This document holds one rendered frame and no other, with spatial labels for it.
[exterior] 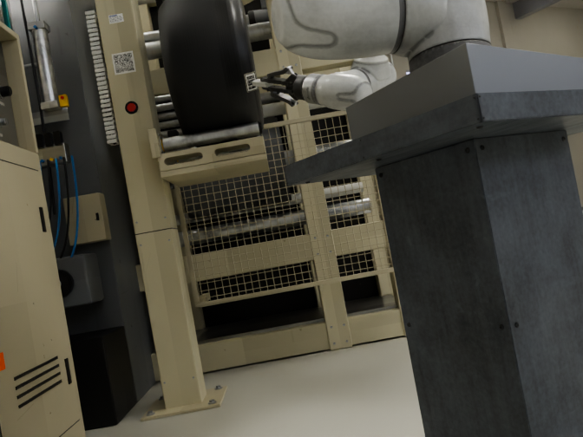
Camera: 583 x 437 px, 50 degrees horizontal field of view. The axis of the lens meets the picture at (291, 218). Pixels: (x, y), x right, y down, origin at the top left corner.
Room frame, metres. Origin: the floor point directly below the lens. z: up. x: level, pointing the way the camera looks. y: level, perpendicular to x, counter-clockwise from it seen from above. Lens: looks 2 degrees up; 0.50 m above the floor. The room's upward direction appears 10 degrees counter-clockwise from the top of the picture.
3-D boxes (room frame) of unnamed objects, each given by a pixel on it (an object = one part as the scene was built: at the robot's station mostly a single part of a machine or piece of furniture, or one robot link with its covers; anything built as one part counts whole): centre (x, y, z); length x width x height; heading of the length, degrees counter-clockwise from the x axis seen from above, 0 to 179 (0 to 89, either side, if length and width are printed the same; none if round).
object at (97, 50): (2.21, 0.57, 1.19); 0.05 x 0.04 x 0.48; 1
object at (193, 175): (2.26, 0.23, 0.80); 0.37 x 0.36 x 0.02; 1
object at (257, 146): (2.12, 0.22, 0.83); 0.36 x 0.09 x 0.06; 91
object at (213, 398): (2.24, 0.48, 0.01); 0.27 x 0.27 x 0.02; 1
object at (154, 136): (2.26, 0.40, 0.90); 0.40 x 0.03 x 0.10; 1
